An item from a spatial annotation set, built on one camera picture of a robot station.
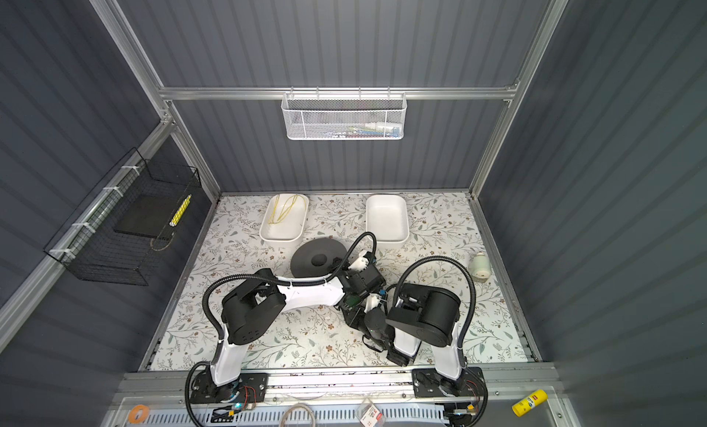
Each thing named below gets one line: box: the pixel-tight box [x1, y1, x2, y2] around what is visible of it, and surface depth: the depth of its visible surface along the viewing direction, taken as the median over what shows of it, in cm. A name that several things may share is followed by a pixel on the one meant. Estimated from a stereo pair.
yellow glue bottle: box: [511, 388, 549, 417], surface depth 71 cm
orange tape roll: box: [128, 403, 151, 425], surface depth 72 cm
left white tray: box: [259, 193, 310, 243], surface depth 110 cm
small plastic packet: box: [355, 397, 386, 427], surface depth 69 cm
